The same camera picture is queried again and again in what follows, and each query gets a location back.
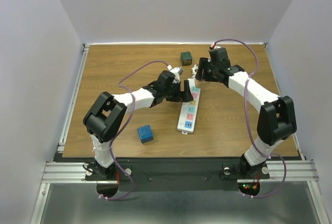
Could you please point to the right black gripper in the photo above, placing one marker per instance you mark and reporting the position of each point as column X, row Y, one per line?
column 204, row 63

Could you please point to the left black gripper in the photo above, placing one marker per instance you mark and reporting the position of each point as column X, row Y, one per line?
column 184, row 96

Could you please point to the dark green cube adapter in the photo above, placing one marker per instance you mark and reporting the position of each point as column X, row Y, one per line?
column 186, row 58

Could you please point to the white multicolour power strip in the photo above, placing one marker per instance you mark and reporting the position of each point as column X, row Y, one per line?
column 188, row 113

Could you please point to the blue cube plug adapter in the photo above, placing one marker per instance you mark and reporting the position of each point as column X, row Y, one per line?
column 145, row 134

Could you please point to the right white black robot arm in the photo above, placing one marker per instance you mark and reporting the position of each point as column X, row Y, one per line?
column 276, row 120

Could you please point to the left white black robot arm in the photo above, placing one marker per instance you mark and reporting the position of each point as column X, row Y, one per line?
column 104, row 119

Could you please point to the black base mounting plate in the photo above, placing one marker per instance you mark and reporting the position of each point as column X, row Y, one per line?
column 160, row 174

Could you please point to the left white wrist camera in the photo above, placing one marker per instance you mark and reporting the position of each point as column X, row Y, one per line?
column 177, row 71

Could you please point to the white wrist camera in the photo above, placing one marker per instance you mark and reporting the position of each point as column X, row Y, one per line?
column 177, row 71
column 214, row 46

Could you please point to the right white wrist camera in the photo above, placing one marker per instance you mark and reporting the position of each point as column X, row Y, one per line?
column 214, row 46

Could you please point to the right aluminium frame rail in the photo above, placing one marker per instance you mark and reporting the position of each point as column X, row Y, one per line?
column 304, row 73

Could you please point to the aluminium frame rail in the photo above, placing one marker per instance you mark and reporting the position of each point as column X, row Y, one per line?
column 304, row 73
column 45, row 187

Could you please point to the left aluminium frame rail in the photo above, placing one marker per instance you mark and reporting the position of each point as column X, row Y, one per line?
column 45, row 187

